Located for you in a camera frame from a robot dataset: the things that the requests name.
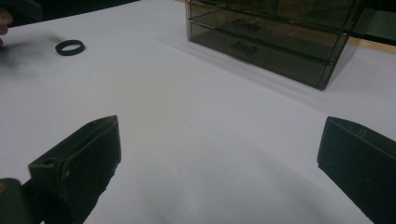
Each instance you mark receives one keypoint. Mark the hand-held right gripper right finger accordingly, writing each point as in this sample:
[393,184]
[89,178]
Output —
[361,165]

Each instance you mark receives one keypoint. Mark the black elastic hair band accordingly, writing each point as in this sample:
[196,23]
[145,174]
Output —
[60,49]

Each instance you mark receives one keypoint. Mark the smoky transparent drawer organizer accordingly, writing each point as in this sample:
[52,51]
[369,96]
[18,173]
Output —
[337,53]

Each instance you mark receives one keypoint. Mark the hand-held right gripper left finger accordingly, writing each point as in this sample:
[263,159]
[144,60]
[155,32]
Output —
[84,161]

